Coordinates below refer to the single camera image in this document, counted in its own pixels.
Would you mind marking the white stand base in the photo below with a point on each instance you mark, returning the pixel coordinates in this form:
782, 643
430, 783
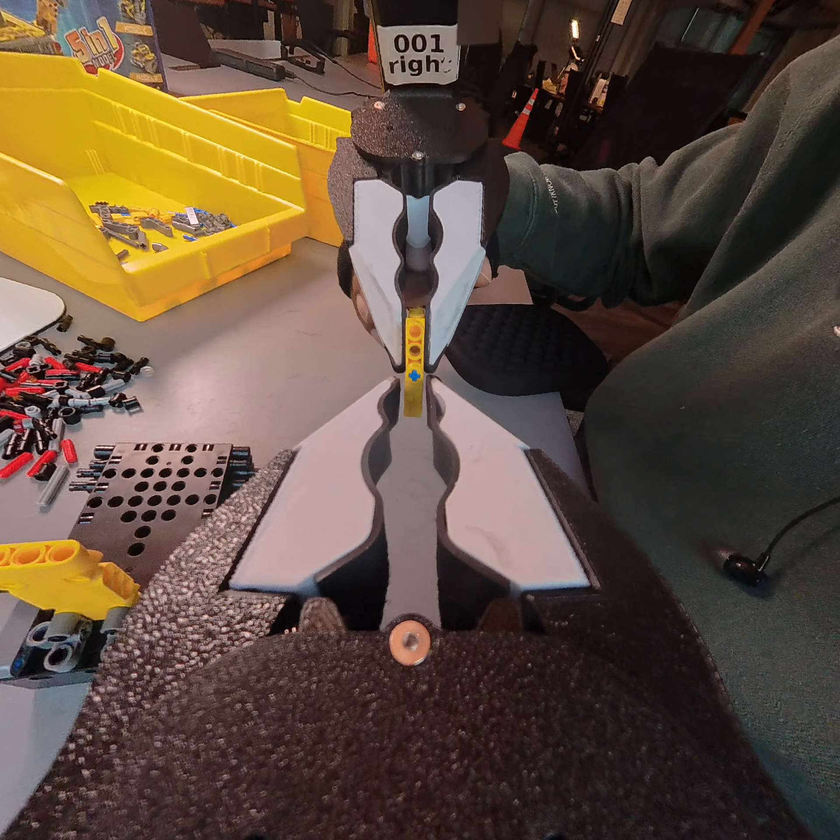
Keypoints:
24, 313

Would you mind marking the pile of loose lego pieces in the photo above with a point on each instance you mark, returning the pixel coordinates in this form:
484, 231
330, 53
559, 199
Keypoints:
59, 394

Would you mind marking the yellow lego panel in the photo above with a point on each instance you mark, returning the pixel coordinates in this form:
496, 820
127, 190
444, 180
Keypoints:
415, 335

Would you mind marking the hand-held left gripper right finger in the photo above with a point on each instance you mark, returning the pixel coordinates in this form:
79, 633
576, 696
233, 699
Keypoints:
512, 512

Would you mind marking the colourful lego set box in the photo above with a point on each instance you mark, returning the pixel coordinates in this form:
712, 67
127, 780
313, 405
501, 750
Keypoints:
79, 37

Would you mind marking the black lego model yellow beam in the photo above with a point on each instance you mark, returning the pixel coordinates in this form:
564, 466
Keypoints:
158, 499

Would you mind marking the person's right forearm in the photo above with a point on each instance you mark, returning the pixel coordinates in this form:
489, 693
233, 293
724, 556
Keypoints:
630, 210

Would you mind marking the black power strip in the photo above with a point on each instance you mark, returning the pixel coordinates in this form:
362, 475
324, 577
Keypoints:
256, 61

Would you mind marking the orange traffic cone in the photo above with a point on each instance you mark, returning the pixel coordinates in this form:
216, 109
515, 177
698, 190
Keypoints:
523, 121

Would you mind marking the small yellow lego beam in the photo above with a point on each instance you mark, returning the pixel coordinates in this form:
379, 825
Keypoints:
414, 400

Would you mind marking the yellow storage bin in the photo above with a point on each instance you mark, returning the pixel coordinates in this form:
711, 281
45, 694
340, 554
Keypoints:
79, 145
309, 145

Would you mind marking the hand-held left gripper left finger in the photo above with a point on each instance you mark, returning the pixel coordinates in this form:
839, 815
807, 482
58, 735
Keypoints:
309, 512

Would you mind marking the person's right hand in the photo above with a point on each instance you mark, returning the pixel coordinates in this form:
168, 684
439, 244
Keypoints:
355, 295

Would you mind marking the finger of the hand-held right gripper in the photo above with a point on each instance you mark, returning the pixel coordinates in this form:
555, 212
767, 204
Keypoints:
466, 243
374, 250

